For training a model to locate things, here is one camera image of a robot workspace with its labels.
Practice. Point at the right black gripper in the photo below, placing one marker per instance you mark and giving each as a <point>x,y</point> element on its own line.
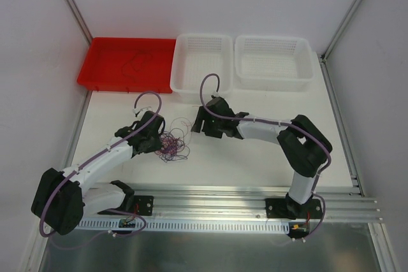
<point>208,122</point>

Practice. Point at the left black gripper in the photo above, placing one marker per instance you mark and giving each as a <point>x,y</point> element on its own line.
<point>156,138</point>

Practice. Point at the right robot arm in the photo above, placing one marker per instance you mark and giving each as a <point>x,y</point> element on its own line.
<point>304,146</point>

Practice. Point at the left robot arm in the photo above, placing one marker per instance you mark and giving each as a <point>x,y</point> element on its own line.
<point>64,197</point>

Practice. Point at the white middle mesh basket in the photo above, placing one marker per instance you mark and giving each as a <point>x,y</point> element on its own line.
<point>196,56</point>

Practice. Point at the white mesh basket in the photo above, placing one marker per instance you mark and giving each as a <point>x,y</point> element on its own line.
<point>273,63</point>
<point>196,56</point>

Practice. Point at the red plastic tray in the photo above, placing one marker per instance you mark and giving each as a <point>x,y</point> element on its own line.
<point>128,65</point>

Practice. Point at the white right mesh basket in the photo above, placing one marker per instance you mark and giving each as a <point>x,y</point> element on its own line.
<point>273,63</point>

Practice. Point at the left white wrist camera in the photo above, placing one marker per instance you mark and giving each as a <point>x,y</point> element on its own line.
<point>140,111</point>

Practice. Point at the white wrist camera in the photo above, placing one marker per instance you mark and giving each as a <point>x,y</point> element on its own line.
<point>140,111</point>
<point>215,95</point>

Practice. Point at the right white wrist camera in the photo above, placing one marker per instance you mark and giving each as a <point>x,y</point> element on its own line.
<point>215,95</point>

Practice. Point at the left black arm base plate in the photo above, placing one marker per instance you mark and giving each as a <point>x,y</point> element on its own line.
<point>142,205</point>

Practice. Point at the white slotted cable duct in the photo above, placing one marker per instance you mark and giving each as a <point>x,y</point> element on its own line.
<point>199,226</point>

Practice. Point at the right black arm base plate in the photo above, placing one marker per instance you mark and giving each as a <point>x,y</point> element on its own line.
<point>279,207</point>

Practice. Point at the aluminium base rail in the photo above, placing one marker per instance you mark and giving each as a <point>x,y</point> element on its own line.
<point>343,204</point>

